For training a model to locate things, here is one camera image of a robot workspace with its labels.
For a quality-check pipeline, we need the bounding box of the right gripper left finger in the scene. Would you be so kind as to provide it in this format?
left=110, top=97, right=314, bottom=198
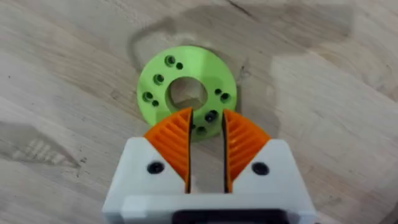
left=101, top=107, right=194, bottom=220

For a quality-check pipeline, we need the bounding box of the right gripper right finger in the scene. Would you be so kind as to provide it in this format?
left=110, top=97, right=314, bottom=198
left=222, top=108, right=317, bottom=211

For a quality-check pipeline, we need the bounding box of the small black screw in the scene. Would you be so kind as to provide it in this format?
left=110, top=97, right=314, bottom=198
left=205, top=110, right=219, bottom=124

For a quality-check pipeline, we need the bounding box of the green disc with holes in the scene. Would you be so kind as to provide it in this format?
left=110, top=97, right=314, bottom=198
left=136, top=45, right=239, bottom=144

